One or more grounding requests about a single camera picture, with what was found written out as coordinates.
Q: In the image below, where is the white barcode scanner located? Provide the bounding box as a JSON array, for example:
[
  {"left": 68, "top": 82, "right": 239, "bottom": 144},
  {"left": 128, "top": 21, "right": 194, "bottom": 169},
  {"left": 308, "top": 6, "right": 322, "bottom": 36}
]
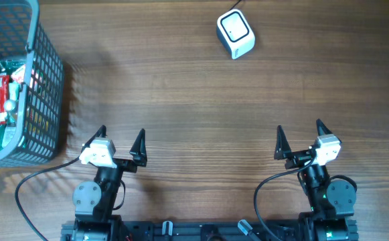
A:
[{"left": 216, "top": 9, "right": 256, "bottom": 60}]

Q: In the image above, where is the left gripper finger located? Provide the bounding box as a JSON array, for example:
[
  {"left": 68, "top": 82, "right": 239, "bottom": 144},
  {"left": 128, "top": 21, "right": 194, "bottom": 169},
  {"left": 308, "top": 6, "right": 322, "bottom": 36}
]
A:
[
  {"left": 82, "top": 125, "right": 106, "bottom": 150},
  {"left": 129, "top": 129, "right": 147, "bottom": 167}
]

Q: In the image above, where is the red stick sachet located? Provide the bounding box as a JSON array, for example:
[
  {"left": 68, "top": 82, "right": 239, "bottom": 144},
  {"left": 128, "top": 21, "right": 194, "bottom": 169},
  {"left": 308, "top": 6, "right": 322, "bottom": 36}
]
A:
[{"left": 0, "top": 74, "right": 10, "bottom": 125}]

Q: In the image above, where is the mint green wipes pack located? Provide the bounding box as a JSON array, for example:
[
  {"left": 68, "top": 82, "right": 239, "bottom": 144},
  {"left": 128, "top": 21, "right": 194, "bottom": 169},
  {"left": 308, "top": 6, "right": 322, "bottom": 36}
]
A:
[{"left": 9, "top": 82, "right": 21, "bottom": 101}]

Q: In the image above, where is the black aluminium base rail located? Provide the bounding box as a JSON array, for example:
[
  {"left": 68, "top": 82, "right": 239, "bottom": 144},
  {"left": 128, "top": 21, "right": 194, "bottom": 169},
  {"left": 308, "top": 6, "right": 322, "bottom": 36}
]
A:
[{"left": 60, "top": 219, "right": 359, "bottom": 241}]

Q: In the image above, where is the orange Kleenex tissue pack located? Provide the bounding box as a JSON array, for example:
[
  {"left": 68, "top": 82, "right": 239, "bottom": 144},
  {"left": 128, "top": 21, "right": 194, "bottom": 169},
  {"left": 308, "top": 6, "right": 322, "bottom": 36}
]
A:
[{"left": 11, "top": 64, "right": 26, "bottom": 84}]

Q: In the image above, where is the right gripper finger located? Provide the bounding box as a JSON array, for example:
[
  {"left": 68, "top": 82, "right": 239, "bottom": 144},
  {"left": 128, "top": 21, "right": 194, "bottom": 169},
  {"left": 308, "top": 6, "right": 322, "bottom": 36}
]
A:
[
  {"left": 316, "top": 118, "right": 332, "bottom": 136},
  {"left": 274, "top": 125, "right": 292, "bottom": 160}
]

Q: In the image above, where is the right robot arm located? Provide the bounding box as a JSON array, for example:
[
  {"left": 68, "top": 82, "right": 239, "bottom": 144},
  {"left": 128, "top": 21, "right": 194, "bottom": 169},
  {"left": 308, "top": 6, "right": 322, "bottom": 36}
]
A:
[{"left": 274, "top": 119, "right": 359, "bottom": 241}]

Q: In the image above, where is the black camera cable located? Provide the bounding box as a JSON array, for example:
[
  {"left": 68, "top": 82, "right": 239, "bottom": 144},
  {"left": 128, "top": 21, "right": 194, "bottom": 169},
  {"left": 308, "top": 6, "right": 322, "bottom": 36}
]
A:
[
  {"left": 14, "top": 156, "right": 82, "bottom": 241},
  {"left": 253, "top": 157, "right": 315, "bottom": 241}
]

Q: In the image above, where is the black left camera cable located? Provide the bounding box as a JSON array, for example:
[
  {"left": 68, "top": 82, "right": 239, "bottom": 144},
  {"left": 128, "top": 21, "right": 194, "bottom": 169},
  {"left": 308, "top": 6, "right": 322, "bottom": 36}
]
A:
[{"left": 14, "top": 156, "right": 82, "bottom": 241}]

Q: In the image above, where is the yellow liquid bottle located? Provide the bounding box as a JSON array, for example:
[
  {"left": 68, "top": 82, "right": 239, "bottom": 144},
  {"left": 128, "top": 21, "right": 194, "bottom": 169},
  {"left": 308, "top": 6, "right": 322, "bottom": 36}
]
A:
[{"left": 4, "top": 100, "right": 17, "bottom": 124}]

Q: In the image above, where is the grey plastic mesh basket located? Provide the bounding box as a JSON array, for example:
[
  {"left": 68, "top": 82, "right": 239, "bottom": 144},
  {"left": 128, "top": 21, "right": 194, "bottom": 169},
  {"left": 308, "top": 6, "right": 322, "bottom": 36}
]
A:
[{"left": 0, "top": 0, "right": 64, "bottom": 167}]

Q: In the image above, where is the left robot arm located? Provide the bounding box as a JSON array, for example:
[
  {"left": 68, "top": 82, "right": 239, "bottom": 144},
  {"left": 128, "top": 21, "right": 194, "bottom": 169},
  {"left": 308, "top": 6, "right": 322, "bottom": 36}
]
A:
[{"left": 61, "top": 126, "right": 147, "bottom": 241}]

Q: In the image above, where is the black right camera cable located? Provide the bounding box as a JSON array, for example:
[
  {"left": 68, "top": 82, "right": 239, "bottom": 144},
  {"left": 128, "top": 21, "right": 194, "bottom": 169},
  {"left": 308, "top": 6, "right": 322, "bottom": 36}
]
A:
[{"left": 253, "top": 157, "right": 315, "bottom": 241}]

